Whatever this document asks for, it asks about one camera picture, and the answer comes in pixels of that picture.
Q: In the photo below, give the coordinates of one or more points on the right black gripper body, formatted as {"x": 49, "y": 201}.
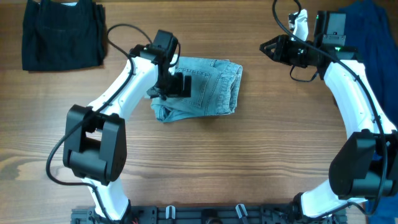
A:
{"x": 296, "y": 53}

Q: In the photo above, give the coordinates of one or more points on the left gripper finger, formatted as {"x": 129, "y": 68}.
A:
{"x": 187, "y": 86}
{"x": 177, "y": 82}

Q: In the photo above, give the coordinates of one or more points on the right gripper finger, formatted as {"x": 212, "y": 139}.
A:
{"x": 276, "y": 42}
{"x": 275, "y": 54}

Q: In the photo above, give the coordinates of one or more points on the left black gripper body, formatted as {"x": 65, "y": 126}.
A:
{"x": 165, "y": 85}

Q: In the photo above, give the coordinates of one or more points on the light blue denim shorts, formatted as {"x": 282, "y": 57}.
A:
{"x": 215, "y": 89}

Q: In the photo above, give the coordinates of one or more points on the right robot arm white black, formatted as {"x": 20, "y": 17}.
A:
{"x": 365, "y": 169}

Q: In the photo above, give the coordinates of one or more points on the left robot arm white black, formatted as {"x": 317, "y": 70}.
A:
{"x": 94, "y": 144}

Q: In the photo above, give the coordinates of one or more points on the dark blue garment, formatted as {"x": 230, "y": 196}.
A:
{"x": 367, "y": 28}

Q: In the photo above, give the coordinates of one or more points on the black folded garment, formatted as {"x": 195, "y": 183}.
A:
{"x": 60, "y": 37}

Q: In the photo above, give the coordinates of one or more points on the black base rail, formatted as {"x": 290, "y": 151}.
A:
{"x": 261, "y": 214}

